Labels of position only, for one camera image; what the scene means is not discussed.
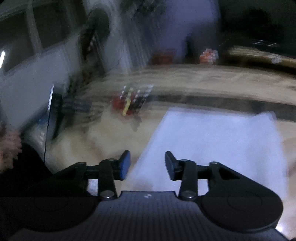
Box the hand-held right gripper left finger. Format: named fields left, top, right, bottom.
left=50, top=150, right=130, bottom=201

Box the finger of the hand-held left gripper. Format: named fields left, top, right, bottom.
left=69, top=110, right=103, bottom=127
left=65, top=97, right=92, bottom=112

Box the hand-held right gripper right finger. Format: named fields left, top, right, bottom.
left=165, top=151, right=257, bottom=201

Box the translucent white plastic sheet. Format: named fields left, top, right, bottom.
left=129, top=108, right=287, bottom=200

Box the yellow highlighter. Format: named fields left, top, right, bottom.
left=122, top=88, right=134, bottom=116

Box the person's left hand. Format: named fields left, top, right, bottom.
left=0, top=132, right=23, bottom=173

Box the grey curtain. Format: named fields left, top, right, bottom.
left=109, top=14, right=148, bottom=70

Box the black standing fan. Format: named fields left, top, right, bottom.
left=80, top=8, right=110, bottom=61

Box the dark window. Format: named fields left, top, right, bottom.
left=5, top=7, right=84, bottom=70

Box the potted green tree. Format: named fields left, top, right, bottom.
left=122, top=0, right=176, bottom=66

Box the orange tissue pack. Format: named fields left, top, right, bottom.
left=199, top=48, right=219, bottom=65

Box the wooden television riser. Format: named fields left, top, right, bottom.
left=225, top=45, right=296, bottom=70

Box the black flat television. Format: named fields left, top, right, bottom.
left=218, top=0, right=296, bottom=50

